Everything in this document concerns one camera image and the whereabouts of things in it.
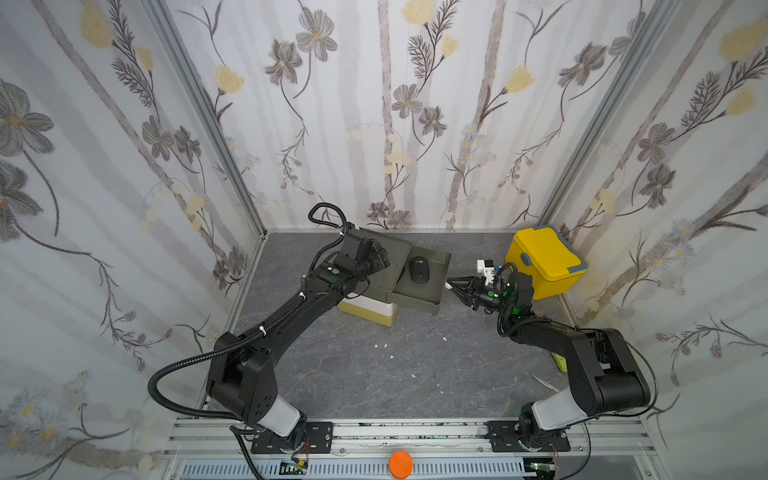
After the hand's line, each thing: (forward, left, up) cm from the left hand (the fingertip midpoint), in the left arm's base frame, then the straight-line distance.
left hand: (383, 253), depth 83 cm
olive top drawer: (-9, -12, -9) cm, 18 cm away
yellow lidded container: (+7, -53, -11) cm, 55 cm away
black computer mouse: (-1, -11, -7) cm, 13 cm away
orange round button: (-48, -3, -14) cm, 50 cm away
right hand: (-8, -19, -4) cm, 21 cm away
